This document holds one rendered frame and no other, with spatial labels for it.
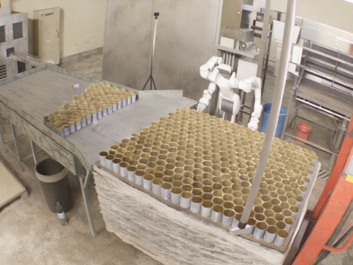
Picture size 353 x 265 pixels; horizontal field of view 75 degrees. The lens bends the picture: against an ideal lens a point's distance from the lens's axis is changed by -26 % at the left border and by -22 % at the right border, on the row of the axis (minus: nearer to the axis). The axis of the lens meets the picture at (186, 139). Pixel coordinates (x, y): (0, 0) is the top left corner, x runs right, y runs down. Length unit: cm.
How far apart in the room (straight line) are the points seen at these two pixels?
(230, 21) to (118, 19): 238
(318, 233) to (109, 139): 178
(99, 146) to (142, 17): 313
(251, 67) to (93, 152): 289
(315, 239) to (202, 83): 336
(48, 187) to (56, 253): 72
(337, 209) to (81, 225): 253
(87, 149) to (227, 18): 252
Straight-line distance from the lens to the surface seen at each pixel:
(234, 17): 383
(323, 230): 168
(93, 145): 235
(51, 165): 330
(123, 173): 192
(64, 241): 304
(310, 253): 183
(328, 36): 416
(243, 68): 447
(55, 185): 301
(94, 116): 270
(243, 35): 390
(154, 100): 315
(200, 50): 440
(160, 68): 489
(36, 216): 338
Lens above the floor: 231
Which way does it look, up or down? 30 degrees down
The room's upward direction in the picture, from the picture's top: 6 degrees clockwise
